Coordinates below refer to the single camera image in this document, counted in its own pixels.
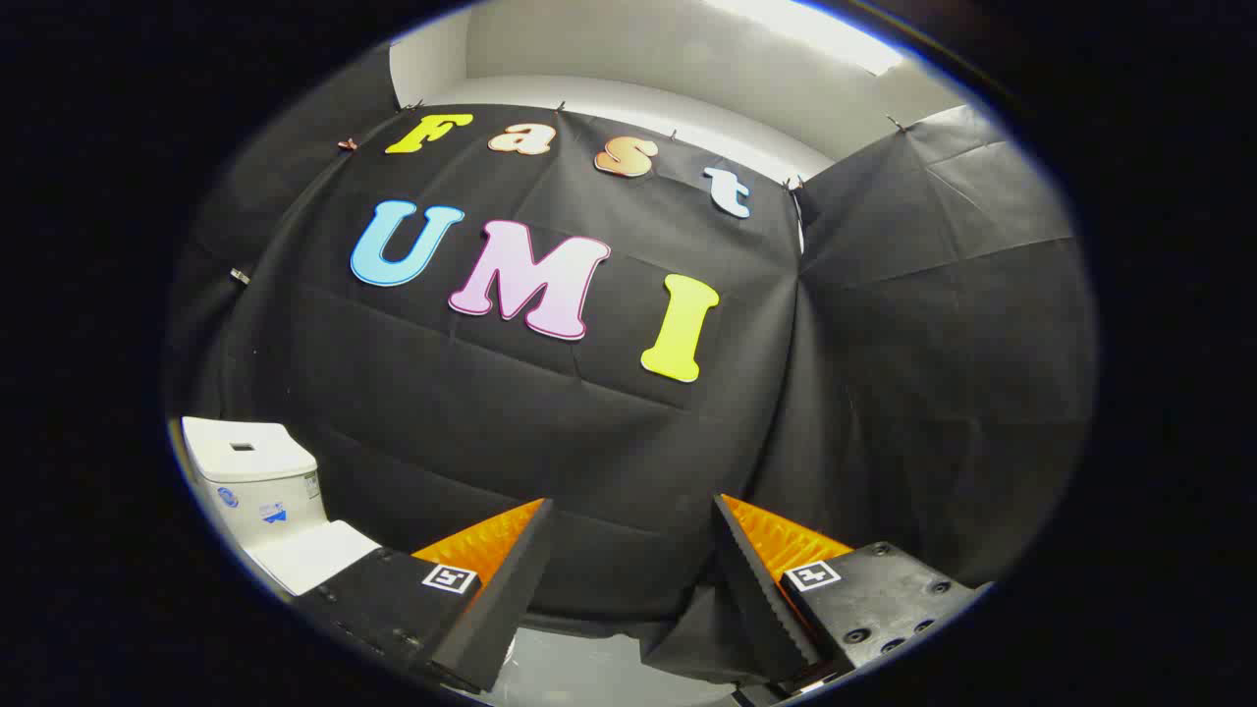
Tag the black backdrop cloth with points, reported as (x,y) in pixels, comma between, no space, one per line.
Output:
(609,432)

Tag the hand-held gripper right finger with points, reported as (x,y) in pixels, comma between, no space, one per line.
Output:
(761,599)

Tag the white toilet lid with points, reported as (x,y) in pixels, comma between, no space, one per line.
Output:
(314,555)

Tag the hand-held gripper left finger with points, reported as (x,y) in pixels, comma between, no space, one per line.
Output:
(506,599)

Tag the white toilet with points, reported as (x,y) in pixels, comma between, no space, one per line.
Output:
(255,481)

